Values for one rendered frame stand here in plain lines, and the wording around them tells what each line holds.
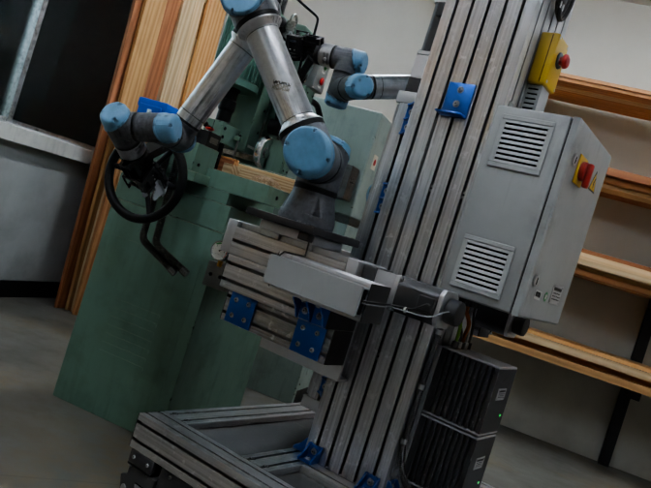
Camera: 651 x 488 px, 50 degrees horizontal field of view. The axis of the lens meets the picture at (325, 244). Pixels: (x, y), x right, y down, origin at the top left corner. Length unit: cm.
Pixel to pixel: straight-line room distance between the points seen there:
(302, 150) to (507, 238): 51
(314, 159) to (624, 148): 321
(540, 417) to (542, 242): 300
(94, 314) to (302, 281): 109
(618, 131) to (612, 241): 67
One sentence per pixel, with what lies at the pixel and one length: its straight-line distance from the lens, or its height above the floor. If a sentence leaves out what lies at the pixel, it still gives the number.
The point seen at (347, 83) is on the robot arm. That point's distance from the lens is 216.
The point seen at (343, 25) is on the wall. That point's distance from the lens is 510.
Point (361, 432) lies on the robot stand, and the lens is 186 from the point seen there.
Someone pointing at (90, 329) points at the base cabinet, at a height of 26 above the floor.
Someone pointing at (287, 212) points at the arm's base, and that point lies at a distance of 179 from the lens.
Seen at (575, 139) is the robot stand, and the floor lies 118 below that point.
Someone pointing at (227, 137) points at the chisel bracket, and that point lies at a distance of 252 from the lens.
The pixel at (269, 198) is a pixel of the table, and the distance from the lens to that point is 225.
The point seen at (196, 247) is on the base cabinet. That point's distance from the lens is 232.
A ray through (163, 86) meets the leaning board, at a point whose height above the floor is 133.
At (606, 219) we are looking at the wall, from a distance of 457.
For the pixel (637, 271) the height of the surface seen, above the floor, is 111.
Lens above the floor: 82
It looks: 1 degrees down
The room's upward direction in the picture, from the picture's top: 17 degrees clockwise
